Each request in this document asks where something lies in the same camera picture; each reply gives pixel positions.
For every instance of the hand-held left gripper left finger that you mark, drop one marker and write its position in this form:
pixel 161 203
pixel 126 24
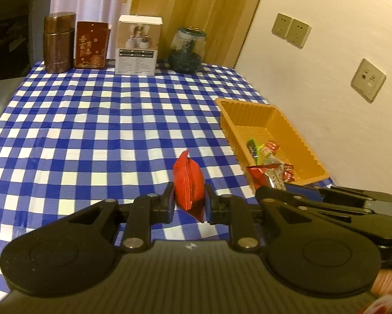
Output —
pixel 172 202

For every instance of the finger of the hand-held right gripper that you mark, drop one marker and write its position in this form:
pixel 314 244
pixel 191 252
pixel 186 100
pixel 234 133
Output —
pixel 307 191
pixel 313 207

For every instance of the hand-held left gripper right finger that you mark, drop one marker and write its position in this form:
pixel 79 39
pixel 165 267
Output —
pixel 208 202

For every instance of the large red snack packet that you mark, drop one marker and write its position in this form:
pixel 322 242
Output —
pixel 189 183

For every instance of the red white snack packet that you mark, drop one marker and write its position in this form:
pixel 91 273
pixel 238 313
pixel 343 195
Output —
pixel 271 176

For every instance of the white plastic wrapper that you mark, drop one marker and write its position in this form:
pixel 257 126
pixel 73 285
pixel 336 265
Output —
pixel 271 158

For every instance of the orange plastic tray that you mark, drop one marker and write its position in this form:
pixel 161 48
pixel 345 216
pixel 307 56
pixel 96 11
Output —
pixel 281 121

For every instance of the person's right hand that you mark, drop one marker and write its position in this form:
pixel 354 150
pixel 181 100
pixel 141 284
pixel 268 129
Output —
pixel 389 283

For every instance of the blue checkered tablecloth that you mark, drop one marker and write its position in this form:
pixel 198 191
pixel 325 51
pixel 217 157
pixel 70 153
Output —
pixel 84 137

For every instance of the beige data outlet plate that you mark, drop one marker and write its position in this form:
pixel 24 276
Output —
pixel 367 80

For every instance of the glass jar with dark contents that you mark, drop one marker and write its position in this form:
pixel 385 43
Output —
pixel 186 52

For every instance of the white cardboard box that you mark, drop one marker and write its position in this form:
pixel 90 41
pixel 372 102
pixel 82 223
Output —
pixel 137 49

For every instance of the red gold-print box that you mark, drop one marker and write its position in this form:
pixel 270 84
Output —
pixel 92 45

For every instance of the brown metal canister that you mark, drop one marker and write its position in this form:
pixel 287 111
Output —
pixel 60 42

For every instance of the sheer white curtain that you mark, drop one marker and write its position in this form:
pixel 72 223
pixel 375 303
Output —
pixel 84 0

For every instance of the black cabinet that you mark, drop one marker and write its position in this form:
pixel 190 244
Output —
pixel 12 39

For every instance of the beige wall socket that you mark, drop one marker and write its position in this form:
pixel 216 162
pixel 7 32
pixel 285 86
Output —
pixel 281 25
pixel 299 33

